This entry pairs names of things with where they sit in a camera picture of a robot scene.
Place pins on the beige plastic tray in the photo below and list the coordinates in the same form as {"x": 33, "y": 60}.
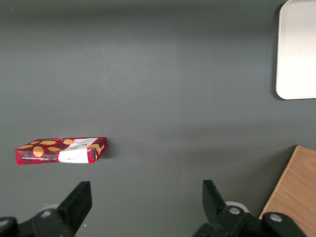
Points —
{"x": 298, "y": 49}

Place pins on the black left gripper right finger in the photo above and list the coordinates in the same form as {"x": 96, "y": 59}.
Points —
{"x": 214, "y": 212}

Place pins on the wooden drawer cabinet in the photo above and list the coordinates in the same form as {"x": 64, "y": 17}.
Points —
{"x": 296, "y": 187}

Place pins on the red cookie box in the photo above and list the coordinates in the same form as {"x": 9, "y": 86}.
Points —
{"x": 49, "y": 153}

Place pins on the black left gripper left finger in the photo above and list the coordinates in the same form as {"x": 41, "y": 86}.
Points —
{"x": 74, "y": 207}

